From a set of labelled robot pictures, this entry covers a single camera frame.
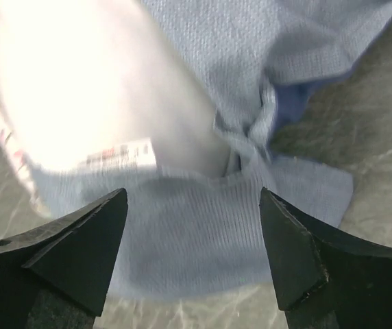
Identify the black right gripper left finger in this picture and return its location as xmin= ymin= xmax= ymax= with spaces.
xmin=0 ymin=188 xmax=128 ymax=317

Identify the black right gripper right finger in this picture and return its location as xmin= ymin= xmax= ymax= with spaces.
xmin=260 ymin=188 xmax=392 ymax=310

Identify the blue fish print pillowcase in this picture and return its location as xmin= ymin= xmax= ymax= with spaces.
xmin=32 ymin=1 xmax=392 ymax=298

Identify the white floral print pillow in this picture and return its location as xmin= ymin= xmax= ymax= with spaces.
xmin=0 ymin=106 xmax=51 ymax=218

